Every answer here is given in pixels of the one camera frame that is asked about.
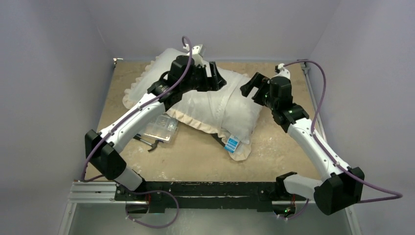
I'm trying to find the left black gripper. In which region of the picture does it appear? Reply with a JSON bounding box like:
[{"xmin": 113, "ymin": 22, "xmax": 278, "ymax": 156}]
[{"xmin": 181, "ymin": 62, "xmax": 225, "ymax": 94}]

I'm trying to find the grey cream ruffled pillowcase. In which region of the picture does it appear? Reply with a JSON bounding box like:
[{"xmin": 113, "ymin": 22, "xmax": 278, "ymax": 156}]
[{"xmin": 122, "ymin": 48, "xmax": 251, "ymax": 161}]

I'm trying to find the white pillow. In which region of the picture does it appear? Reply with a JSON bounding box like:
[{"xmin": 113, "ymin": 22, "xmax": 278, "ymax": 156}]
[{"xmin": 189, "ymin": 68, "xmax": 262, "ymax": 144}]

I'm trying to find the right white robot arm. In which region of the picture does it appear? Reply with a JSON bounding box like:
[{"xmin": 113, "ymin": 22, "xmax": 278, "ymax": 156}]
[{"xmin": 240, "ymin": 72, "xmax": 365, "ymax": 215}]

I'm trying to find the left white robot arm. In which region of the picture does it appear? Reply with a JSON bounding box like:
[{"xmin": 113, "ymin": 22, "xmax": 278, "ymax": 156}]
[{"xmin": 85, "ymin": 55, "xmax": 227, "ymax": 200}]

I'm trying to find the blue pillow label tag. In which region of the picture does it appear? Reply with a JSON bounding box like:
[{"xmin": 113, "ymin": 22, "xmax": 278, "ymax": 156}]
[{"xmin": 224, "ymin": 135, "xmax": 240, "ymax": 153}]

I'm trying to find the clear plastic organizer box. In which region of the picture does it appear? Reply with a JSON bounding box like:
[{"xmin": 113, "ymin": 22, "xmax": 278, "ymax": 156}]
[{"xmin": 139, "ymin": 114, "xmax": 179, "ymax": 143}]

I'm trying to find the black claw hammer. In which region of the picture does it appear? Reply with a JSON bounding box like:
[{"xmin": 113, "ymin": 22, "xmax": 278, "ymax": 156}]
[{"xmin": 133, "ymin": 134, "xmax": 164, "ymax": 152}]

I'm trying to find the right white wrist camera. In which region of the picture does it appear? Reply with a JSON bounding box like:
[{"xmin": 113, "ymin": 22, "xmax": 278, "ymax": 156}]
[{"xmin": 275, "ymin": 63, "xmax": 291, "ymax": 80}]

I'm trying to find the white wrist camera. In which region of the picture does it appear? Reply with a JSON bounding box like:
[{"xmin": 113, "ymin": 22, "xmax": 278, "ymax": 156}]
[
  {"xmin": 184, "ymin": 44, "xmax": 205, "ymax": 66},
  {"xmin": 275, "ymin": 63, "xmax": 291, "ymax": 80}
]

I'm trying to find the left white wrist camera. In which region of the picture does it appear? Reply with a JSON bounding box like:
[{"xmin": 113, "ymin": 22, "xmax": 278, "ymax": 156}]
[{"xmin": 184, "ymin": 44, "xmax": 205, "ymax": 66}]

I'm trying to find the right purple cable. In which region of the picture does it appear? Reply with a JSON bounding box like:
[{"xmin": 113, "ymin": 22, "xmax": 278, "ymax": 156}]
[{"xmin": 282, "ymin": 59, "xmax": 404, "ymax": 204}]

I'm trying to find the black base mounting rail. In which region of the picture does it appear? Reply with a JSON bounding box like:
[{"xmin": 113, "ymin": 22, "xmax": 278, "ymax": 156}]
[{"xmin": 115, "ymin": 181, "xmax": 305, "ymax": 213}]

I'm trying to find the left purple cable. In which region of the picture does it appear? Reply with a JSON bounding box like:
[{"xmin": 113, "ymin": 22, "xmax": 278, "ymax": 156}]
[{"xmin": 80, "ymin": 35, "xmax": 193, "ymax": 183}]

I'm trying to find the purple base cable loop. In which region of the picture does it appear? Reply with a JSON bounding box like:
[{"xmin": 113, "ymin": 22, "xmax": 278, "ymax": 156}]
[{"xmin": 125, "ymin": 190, "xmax": 181, "ymax": 230}]

